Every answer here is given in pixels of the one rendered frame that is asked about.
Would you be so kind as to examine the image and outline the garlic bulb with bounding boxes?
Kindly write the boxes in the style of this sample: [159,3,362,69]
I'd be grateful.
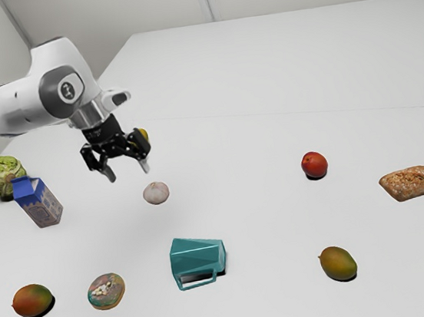
[141,180,172,206]

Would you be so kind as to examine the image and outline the red peach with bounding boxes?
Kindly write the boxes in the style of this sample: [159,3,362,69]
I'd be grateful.
[299,149,330,180]

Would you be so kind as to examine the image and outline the frosted donut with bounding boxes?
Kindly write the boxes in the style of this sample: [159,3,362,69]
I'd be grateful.
[84,271,129,312]

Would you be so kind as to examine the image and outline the green cabbage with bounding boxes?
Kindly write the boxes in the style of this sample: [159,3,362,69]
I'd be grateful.
[0,151,31,201]

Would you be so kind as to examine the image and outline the blue milk carton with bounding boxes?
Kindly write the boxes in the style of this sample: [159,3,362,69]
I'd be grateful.
[10,171,66,232]

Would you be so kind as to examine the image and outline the red green mango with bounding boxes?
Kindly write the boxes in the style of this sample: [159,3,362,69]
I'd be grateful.
[9,281,55,317]

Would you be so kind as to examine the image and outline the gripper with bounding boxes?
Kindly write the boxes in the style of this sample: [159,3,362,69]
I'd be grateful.
[75,109,156,187]

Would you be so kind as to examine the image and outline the brown bread loaf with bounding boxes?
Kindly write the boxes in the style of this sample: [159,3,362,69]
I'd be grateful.
[377,164,424,205]

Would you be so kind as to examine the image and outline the teal faceted mug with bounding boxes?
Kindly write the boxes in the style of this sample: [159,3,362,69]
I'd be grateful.
[167,231,230,292]

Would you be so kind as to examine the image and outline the yellow green mango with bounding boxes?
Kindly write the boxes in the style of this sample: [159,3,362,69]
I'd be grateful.
[316,243,359,282]

